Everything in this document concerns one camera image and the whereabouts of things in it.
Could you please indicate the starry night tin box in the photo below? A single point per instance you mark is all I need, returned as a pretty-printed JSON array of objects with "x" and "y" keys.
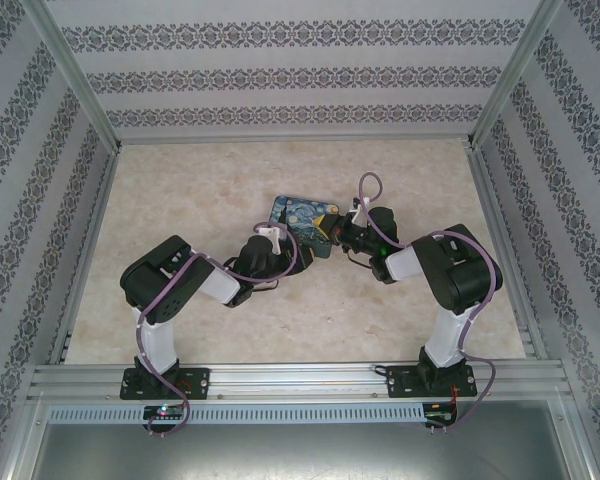
[{"x": 300, "y": 220}]

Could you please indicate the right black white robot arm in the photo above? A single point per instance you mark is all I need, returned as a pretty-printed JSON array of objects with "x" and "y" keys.
[{"x": 445, "y": 345}]

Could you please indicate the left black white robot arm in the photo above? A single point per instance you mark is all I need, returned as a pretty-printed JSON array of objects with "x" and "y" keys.
[{"x": 155, "y": 345}]

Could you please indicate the left controller circuit board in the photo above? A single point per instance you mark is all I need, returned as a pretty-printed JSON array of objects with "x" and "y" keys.
[{"x": 164, "y": 412}]

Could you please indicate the controller circuit board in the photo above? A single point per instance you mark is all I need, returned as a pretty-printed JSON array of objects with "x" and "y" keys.
[
  {"x": 164, "y": 412},
  {"x": 440, "y": 412}
]

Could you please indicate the right controller circuit board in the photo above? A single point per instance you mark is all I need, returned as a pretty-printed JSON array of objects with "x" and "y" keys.
[{"x": 440, "y": 412}]

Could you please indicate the grey sheet metal panel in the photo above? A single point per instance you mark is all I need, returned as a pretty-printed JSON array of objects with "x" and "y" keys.
[{"x": 300, "y": 452}]

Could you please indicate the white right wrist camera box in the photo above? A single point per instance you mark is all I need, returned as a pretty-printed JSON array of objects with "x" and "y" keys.
[{"x": 354, "y": 206}]

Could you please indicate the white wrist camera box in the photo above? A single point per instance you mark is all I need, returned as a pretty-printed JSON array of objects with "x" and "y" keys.
[
  {"x": 354, "y": 206},
  {"x": 270, "y": 231}
]

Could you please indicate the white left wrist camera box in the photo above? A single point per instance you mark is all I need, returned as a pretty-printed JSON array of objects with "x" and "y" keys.
[{"x": 270, "y": 231}]

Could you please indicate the aluminium rear frame rail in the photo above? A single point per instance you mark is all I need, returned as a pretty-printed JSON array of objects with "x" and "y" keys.
[{"x": 290, "y": 139}]

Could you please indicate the aluminium mounting rail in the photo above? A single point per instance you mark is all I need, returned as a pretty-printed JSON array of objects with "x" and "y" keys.
[{"x": 300, "y": 380}]

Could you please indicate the aluminium side frame rail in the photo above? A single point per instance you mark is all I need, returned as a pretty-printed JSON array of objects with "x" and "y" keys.
[
  {"x": 500, "y": 200},
  {"x": 87, "y": 240}
]

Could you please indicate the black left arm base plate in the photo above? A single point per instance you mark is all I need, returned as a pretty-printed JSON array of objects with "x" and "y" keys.
[{"x": 195, "y": 382}]

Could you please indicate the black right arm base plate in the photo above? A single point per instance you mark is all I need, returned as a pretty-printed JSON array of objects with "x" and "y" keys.
[{"x": 405, "y": 382}]

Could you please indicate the aluminium frame post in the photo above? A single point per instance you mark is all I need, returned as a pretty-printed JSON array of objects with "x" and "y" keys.
[
  {"x": 515, "y": 75},
  {"x": 75, "y": 75}
]

